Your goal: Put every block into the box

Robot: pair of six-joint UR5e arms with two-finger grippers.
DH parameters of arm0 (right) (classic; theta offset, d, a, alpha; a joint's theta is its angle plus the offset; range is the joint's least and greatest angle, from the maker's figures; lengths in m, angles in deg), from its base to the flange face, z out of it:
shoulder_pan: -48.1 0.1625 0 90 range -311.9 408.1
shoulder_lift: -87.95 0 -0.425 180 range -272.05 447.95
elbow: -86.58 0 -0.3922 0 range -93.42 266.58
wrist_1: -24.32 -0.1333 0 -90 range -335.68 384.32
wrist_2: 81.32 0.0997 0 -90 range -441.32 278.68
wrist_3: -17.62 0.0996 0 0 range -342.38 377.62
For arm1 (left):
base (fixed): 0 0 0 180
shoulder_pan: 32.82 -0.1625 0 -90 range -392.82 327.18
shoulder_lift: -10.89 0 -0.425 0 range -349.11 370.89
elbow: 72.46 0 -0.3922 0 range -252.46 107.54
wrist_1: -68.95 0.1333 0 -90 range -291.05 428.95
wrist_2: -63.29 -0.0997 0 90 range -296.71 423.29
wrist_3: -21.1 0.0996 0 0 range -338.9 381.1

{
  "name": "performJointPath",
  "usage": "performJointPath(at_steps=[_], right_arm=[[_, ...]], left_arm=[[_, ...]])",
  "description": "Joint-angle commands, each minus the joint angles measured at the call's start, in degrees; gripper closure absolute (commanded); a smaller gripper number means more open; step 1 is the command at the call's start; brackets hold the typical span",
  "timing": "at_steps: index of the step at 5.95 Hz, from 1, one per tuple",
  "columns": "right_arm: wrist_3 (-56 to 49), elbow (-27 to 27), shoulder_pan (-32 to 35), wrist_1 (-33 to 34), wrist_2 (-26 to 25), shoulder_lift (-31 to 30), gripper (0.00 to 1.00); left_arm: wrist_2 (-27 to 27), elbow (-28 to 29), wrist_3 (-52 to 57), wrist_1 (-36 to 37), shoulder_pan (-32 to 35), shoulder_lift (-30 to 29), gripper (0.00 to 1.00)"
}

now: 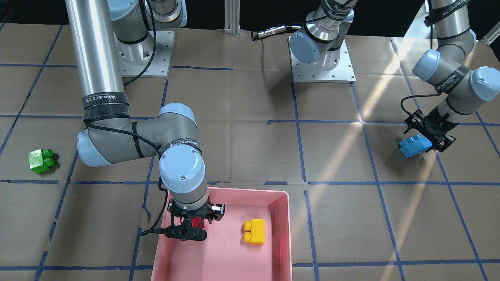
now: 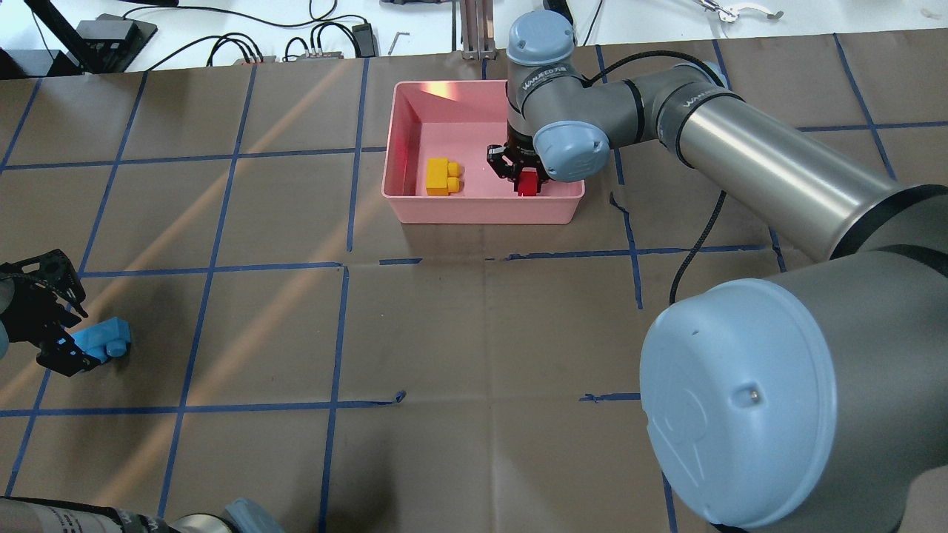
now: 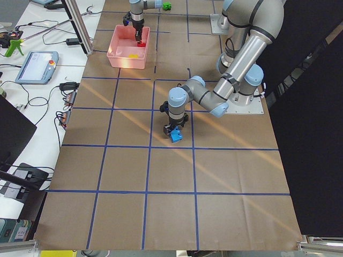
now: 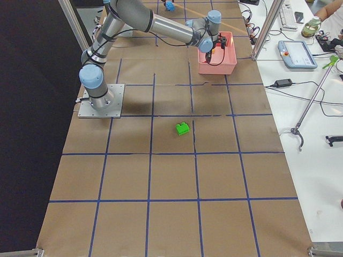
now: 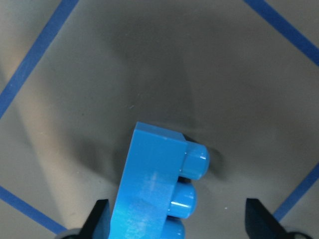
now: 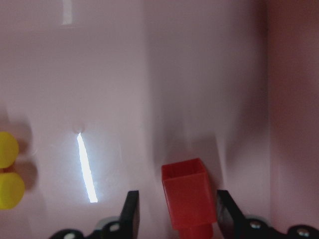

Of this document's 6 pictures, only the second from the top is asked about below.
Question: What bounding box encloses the yellow toy block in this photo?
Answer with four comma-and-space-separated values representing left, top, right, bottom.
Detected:
424, 158, 463, 197

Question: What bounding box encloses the pink plastic box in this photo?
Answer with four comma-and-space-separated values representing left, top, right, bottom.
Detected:
381, 80, 585, 225

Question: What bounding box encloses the aluminium frame post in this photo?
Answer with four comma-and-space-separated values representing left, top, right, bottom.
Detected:
459, 0, 497, 60

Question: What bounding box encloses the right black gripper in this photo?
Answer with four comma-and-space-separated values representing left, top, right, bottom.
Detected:
485, 143, 550, 186

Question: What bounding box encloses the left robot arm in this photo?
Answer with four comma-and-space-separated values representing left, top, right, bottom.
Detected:
1, 249, 282, 532

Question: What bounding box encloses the blue toy block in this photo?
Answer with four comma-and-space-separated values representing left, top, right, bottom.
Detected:
72, 317, 132, 365

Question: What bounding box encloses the red toy block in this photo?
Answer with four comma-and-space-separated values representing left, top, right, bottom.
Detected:
515, 169, 541, 197

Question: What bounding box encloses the black power adapter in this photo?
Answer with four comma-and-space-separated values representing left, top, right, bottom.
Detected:
351, 21, 378, 58

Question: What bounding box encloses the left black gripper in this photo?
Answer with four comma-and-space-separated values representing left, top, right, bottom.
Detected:
1, 250, 101, 377

